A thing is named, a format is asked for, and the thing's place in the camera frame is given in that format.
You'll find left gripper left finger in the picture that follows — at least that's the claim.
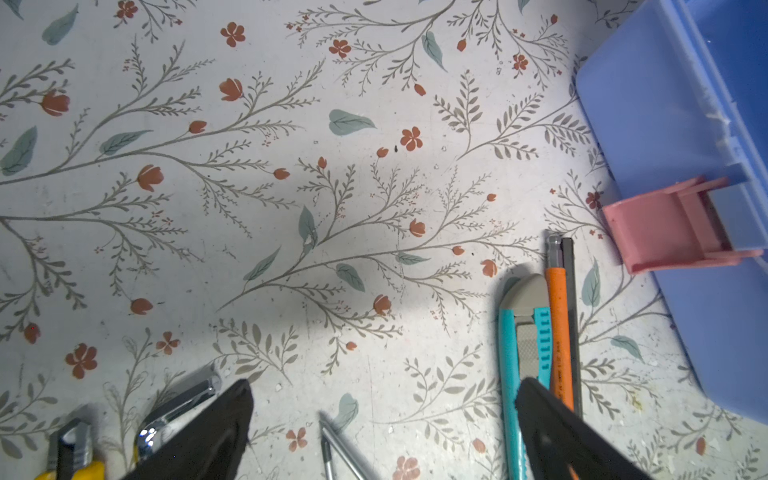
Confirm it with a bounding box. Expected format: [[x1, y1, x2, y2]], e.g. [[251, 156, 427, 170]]
[[126, 380, 254, 479]]

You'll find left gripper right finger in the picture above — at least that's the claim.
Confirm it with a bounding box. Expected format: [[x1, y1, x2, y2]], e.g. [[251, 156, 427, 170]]
[[515, 378, 649, 479]]

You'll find orange pencil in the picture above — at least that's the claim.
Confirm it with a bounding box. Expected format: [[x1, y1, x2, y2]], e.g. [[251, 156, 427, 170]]
[[546, 234, 575, 411]]

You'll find teal utility knife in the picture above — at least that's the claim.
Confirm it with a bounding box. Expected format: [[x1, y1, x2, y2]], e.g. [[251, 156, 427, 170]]
[[497, 274, 553, 479]]

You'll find yellow black utility knife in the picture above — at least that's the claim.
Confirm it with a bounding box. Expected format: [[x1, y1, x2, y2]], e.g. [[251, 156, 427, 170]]
[[36, 418, 105, 480]]

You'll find black yellow screwdriver long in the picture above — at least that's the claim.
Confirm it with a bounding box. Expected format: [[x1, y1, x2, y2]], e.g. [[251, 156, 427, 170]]
[[318, 414, 370, 479]]

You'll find white blue tool box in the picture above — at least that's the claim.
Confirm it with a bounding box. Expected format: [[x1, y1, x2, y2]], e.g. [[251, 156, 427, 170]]
[[576, 1, 767, 422]]

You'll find red hex key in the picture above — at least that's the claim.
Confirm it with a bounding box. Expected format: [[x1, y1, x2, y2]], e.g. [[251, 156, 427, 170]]
[[134, 370, 222, 465]]

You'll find black hex key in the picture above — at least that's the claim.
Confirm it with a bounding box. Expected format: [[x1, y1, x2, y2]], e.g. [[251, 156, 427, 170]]
[[561, 237, 583, 418]]

